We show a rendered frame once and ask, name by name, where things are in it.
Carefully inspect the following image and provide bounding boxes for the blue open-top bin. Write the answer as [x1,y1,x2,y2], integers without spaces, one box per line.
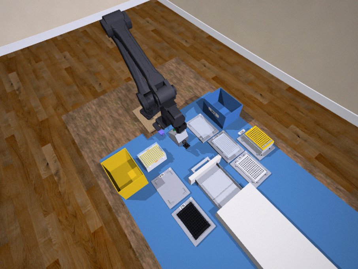
[203,88,243,129]

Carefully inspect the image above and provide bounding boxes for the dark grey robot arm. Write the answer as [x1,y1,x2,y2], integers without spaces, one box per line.
[99,10,187,134]

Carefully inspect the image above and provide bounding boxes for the yellow open-top bin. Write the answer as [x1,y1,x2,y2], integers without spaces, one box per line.
[101,148,148,199]

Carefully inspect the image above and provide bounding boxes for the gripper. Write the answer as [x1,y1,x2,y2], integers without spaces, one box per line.
[153,116,167,136]

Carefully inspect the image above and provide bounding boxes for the blue bench mat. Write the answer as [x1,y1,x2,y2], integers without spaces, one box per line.
[100,91,358,269]

